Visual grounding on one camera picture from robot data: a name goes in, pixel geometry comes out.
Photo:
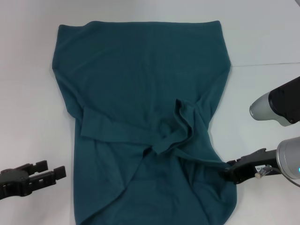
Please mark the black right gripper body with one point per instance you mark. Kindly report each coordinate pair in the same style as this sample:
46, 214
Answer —
248, 164

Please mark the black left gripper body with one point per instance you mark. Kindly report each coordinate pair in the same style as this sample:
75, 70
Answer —
11, 185

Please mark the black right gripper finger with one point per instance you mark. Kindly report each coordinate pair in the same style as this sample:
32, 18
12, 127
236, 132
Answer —
228, 173
233, 161

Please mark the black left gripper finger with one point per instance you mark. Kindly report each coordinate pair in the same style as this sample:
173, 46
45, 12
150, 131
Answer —
41, 166
58, 173

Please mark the teal blue shirt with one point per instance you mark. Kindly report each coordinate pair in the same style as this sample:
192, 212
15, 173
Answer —
140, 70

